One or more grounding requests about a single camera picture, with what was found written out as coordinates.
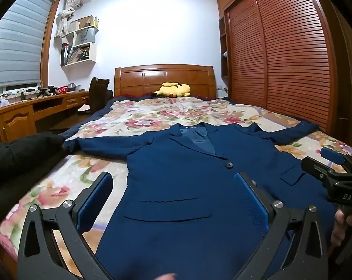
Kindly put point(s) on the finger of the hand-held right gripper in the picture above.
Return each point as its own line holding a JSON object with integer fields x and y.
{"x": 333, "y": 156}
{"x": 316, "y": 170}

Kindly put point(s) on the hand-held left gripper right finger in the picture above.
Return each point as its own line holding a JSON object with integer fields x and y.
{"x": 253, "y": 207}

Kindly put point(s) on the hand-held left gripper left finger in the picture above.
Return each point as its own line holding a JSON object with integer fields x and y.
{"x": 94, "y": 207}

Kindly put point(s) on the navy blue suit jacket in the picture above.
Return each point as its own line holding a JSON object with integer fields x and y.
{"x": 179, "y": 180}

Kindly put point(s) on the person's right hand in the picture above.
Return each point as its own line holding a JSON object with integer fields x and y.
{"x": 338, "y": 230}

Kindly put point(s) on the folded black cloth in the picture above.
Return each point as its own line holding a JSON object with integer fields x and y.
{"x": 18, "y": 169}

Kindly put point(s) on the floral bedspread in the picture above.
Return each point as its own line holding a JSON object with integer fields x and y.
{"x": 152, "y": 116}

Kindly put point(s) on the dark brown chair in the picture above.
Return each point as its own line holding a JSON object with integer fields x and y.
{"x": 97, "y": 93}

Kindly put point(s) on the wooden desk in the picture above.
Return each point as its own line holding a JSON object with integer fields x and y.
{"x": 15, "y": 119}

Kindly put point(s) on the wooden slatted wardrobe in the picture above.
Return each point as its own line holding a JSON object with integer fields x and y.
{"x": 281, "y": 49}

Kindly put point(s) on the red basket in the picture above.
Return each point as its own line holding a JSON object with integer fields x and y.
{"x": 63, "y": 89}

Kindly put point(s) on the grey box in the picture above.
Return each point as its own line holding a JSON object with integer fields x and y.
{"x": 74, "y": 86}

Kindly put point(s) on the black gadget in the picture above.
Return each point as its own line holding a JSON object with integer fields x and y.
{"x": 42, "y": 91}
{"x": 53, "y": 89}

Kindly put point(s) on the yellow plush toy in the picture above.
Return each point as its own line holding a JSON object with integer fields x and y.
{"x": 173, "y": 90}

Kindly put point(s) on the wooden bed headboard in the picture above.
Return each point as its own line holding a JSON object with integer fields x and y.
{"x": 164, "y": 74}

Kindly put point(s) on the black binders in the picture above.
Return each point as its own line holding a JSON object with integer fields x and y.
{"x": 65, "y": 54}

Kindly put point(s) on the white paper bag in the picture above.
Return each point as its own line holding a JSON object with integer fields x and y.
{"x": 84, "y": 37}

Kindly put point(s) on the grey window blind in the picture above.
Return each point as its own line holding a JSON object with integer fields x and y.
{"x": 15, "y": 43}

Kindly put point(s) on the brown cardboard box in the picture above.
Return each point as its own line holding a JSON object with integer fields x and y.
{"x": 81, "y": 23}

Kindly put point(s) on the tied cream curtain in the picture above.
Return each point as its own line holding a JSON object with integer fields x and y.
{"x": 63, "y": 20}

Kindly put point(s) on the white wall shelves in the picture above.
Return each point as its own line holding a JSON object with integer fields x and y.
{"x": 88, "y": 59}

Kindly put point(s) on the wooden window frame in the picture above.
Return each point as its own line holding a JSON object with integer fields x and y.
{"x": 52, "y": 35}

